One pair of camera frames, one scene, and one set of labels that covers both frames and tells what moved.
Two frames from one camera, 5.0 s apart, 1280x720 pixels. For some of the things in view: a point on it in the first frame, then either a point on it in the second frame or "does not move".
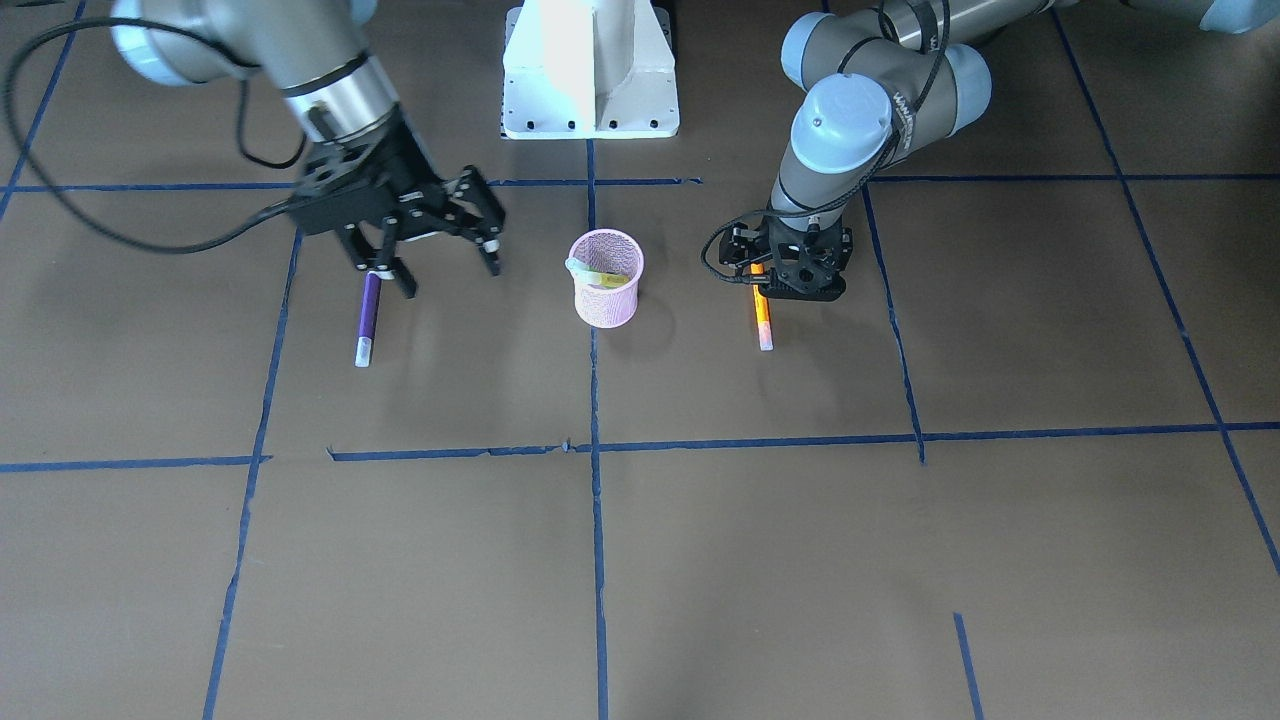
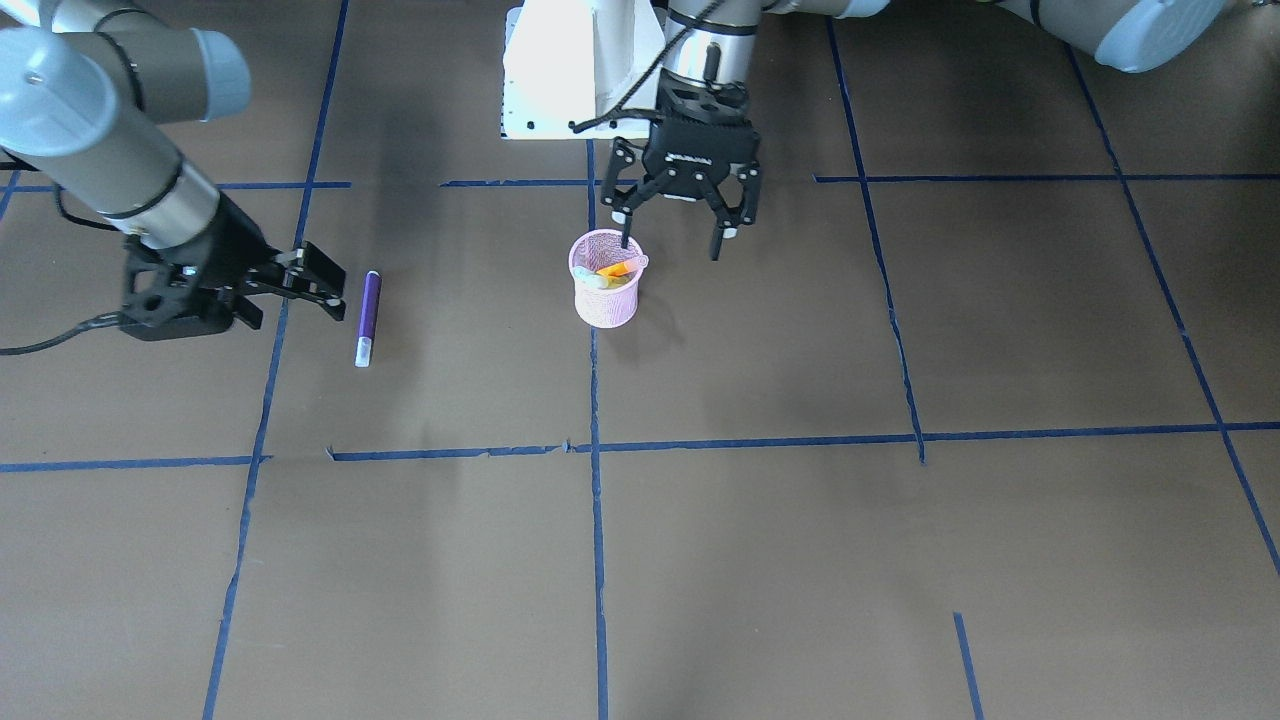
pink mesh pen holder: (615, 251) does not move
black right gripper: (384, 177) → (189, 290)
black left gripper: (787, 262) → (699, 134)
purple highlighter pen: (368, 319) does not move
